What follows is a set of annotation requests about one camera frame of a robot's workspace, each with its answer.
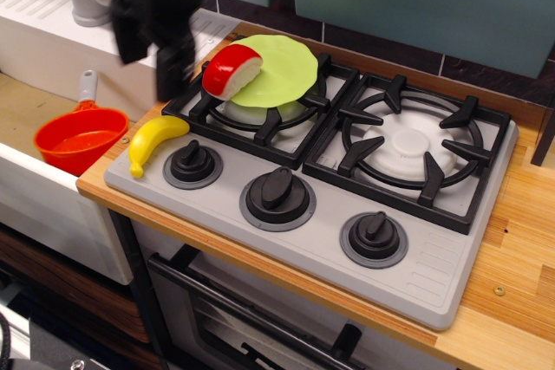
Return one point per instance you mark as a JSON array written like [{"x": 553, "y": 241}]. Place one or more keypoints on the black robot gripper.
[{"x": 166, "y": 23}]

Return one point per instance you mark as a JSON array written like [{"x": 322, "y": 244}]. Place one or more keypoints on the yellow toy banana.
[{"x": 149, "y": 136}]

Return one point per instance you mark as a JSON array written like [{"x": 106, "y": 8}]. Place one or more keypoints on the white toy sink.
[{"x": 43, "y": 56}]

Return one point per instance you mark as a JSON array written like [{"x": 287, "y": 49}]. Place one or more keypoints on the orange plastic pot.
[{"x": 74, "y": 141}]

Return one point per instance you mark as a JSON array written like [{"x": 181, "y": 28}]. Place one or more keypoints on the black left stove knob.
[{"x": 192, "y": 167}]

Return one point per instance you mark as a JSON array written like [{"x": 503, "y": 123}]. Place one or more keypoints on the black stove knob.
[
  {"x": 192, "y": 167},
  {"x": 374, "y": 240},
  {"x": 277, "y": 201}
]

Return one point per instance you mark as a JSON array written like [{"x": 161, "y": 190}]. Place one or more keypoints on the light green plastic plate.
[{"x": 288, "y": 71}]

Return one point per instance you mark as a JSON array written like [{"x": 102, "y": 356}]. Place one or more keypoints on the black left burner grate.
[{"x": 284, "y": 134}]

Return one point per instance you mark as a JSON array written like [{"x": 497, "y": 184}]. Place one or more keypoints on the black burner grate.
[
  {"x": 428, "y": 155},
  {"x": 284, "y": 134}
]

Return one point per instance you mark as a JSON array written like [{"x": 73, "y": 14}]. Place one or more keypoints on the black right burner grate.
[{"x": 428, "y": 155}]

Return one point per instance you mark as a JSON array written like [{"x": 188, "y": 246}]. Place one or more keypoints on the black middle stove knob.
[{"x": 277, "y": 201}]

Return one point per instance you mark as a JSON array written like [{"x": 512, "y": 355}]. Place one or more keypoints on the grey toy stove top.
[{"x": 425, "y": 286}]

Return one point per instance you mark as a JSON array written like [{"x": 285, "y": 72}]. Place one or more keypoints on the white right burner cap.
[{"x": 407, "y": 138}]

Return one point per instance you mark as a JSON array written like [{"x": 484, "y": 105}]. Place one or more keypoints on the toy oven door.
[{"x": 243, "y": 318}]

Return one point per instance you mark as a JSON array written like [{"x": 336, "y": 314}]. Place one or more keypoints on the black right stove knob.
[{"x": 374, "y": 240}]

